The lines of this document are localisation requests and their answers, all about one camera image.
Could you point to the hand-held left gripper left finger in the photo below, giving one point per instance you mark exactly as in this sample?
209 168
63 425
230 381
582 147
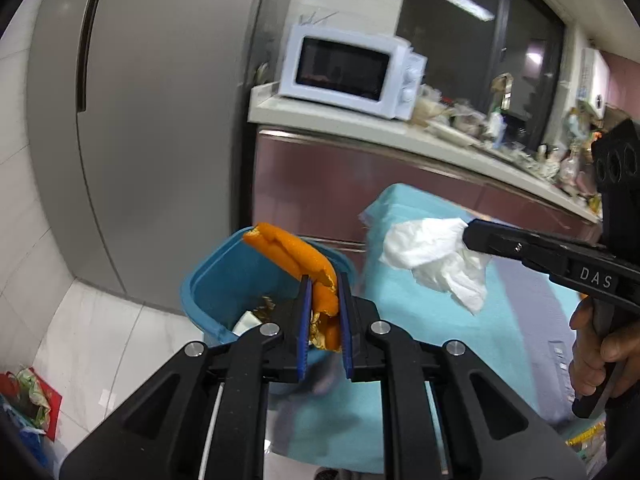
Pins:
304 332

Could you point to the blue plastic trash bin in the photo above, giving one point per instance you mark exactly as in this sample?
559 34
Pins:
220 280

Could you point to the white water heater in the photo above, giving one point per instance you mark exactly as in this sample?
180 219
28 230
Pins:
595 77

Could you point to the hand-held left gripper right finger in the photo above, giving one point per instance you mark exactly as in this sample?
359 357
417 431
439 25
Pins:
346 332

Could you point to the grey refrigerator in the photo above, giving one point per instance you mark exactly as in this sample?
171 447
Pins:
165 135

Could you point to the yellow printed packet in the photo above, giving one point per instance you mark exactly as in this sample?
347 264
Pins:
586 440

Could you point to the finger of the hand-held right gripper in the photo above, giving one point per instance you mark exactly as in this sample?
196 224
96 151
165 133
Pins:
505 245

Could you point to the dark kitchen window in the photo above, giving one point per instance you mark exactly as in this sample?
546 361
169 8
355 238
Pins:
475 35

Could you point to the purple base cabinets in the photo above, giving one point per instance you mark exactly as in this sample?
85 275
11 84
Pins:
400 175

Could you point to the person's right hand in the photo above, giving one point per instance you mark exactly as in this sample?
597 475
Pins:
595 350

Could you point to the red shopping bag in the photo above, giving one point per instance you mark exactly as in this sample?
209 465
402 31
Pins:
35 395

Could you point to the metal kitchen faucet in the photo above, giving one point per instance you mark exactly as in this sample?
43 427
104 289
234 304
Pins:
504 90

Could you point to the orange peel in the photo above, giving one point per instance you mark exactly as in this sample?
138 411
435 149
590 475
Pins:
295 255

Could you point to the white microwave oven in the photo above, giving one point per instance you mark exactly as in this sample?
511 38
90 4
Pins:
345 67

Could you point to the white tissue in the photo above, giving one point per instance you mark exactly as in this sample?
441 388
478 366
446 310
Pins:
430 255

